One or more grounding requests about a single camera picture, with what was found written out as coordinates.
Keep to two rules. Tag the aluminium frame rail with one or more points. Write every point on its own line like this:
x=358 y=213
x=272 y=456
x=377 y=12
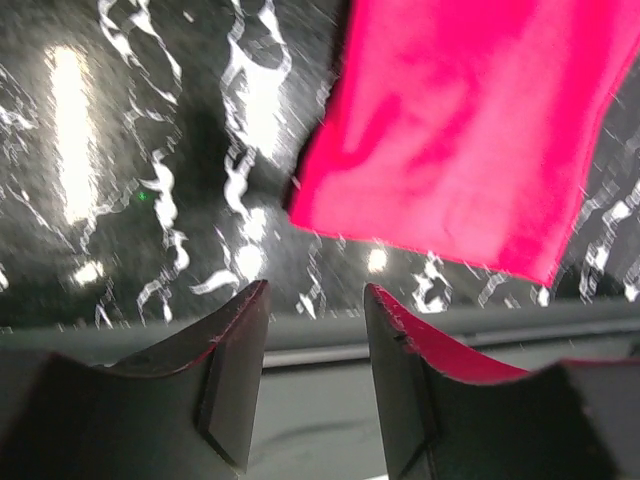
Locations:
x=530 y=335

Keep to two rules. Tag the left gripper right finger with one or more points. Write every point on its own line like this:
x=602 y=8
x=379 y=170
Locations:
x=447 y=411

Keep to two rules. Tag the bright pink t shirt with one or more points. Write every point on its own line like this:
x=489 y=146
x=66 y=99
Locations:
x=466 y=128

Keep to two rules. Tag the black marble pattern mat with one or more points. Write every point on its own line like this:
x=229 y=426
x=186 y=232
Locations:
x=146 y=147

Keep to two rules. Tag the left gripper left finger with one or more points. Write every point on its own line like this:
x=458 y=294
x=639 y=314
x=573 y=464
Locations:
x=183 y=408

